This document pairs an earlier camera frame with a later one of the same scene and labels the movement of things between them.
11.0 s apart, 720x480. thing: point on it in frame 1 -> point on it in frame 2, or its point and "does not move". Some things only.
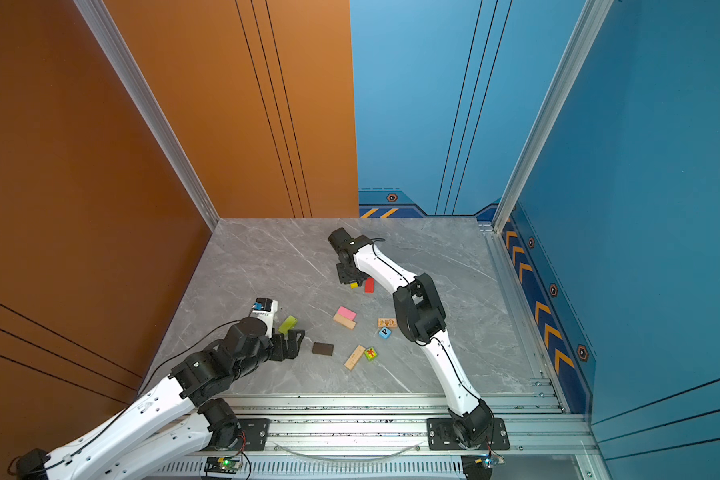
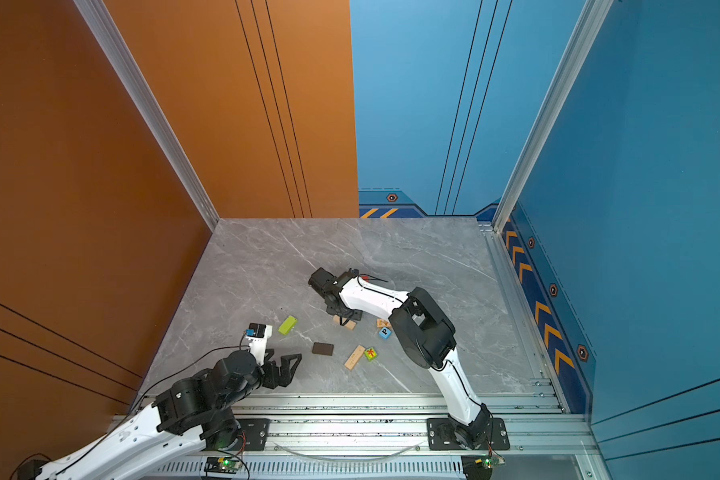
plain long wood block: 348,323 does not move
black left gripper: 282,352 -> 287,374
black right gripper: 344,279 -> 353,315
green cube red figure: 371,353 does not move
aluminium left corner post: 149,105 does not move
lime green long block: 289,323 does not move
